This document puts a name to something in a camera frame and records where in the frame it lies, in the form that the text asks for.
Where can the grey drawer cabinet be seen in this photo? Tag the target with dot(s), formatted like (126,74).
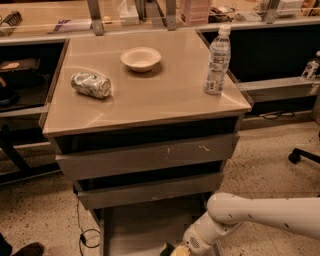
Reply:
(167,103)

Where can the white paper bowl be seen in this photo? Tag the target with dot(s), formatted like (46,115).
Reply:
(140,59)

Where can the clear plastic water bottle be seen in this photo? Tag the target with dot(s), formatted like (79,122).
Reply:
(220,55)

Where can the small bottle on shelf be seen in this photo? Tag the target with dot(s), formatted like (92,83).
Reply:
(311,67)

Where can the long wooden workbench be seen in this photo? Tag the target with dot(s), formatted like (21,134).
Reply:
(159,20)

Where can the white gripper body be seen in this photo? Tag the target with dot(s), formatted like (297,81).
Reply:
(194,241)

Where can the open bottom grey drawer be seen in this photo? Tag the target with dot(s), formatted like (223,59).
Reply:
(141,229)

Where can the pink stacked trays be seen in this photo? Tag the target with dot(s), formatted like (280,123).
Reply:
(194,12)

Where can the top grey drawer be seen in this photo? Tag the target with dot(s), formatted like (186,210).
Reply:
(140,158)

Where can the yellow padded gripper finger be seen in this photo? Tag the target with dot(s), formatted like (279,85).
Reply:
(180,251)

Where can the brown shoe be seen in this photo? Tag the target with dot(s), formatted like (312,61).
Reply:
(33,249)

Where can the metal coil stand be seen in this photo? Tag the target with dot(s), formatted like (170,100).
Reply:
(8,25)

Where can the crushed silver soda can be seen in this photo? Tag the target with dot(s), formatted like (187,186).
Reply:
(92,85)

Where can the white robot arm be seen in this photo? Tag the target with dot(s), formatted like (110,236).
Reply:
(226,212)

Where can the white tissue box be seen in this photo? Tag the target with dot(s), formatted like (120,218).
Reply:
(128,13)

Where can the middle grey drawer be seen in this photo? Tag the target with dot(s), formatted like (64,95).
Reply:
(152,191)

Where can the green and yellow sponge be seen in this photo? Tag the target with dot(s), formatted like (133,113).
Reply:
(167,249)

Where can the purple white paper sheet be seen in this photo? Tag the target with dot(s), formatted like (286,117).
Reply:
(72,25)

